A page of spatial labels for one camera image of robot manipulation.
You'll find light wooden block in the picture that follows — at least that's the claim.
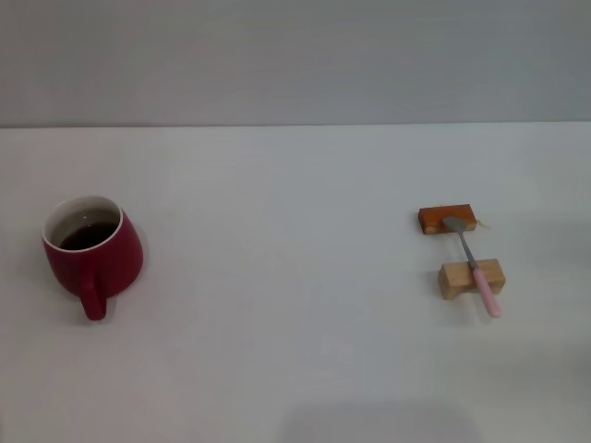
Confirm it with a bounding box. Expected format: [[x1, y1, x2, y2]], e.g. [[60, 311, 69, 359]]
[[438, 258, 506, 301]]

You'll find red ceramic cup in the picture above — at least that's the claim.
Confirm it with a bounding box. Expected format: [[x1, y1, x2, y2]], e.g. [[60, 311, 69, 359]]
[[42, 194, 145, 322]]

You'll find dark coffee liquid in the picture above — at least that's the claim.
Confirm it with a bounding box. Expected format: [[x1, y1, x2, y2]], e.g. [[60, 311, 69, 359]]
[[58, 221, 116, 251]]

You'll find dark brown wooden block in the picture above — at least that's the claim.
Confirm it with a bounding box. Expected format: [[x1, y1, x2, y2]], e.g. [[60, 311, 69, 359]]
[[418, 203, 476, 236]]

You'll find pink handled metal spoon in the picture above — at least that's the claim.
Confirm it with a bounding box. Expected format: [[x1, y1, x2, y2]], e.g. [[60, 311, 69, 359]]
[[441, 216, 503, 318]]

